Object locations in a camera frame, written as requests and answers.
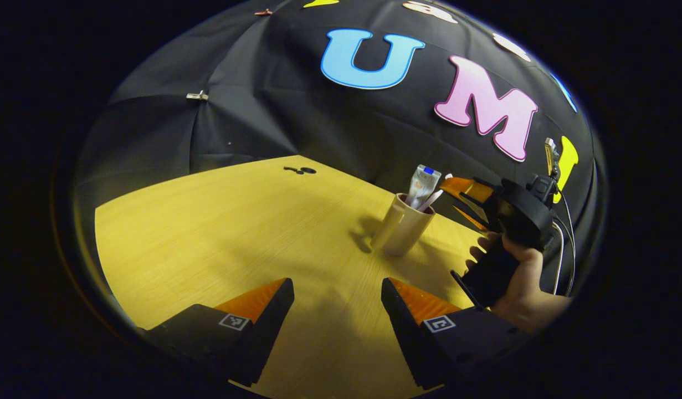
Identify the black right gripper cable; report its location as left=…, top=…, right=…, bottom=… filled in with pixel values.
left=550, top=187, right=577, bottom=297

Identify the beige cup with handle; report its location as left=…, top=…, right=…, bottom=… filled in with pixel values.
left=371, top=193, right=437, bottom=257

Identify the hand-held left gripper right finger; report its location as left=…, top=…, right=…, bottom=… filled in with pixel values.
left=381, top=278, right=532, bottom=390

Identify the pale pink toothbrush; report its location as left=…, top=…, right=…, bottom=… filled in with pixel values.
left=417, top=173, right=455, bottom=213

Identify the white toothpaste tube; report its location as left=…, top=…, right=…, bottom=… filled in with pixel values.
left=406, top=164, right=442, bottom=210

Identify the wooden desktop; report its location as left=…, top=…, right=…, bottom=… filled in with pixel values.
left=94, top=155, right=488, bottom=399

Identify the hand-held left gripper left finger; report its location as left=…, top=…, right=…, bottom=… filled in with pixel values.
left=139, top=278, right=295, bottom=387

